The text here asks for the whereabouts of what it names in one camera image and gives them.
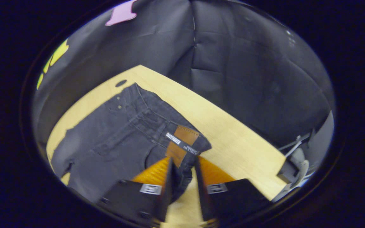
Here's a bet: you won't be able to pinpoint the black backdrop cloth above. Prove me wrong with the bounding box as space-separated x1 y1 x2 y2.
32 0 335 149

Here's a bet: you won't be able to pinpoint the grey chair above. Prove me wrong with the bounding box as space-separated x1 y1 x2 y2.
271 111 335 203

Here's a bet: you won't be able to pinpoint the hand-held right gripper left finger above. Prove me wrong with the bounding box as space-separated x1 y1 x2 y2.
97 157 175 227

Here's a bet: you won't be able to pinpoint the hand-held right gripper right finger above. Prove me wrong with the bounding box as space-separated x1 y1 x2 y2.
194 156 272 227

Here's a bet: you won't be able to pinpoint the black jeans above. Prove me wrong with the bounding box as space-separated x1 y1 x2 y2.
50 83 212 203

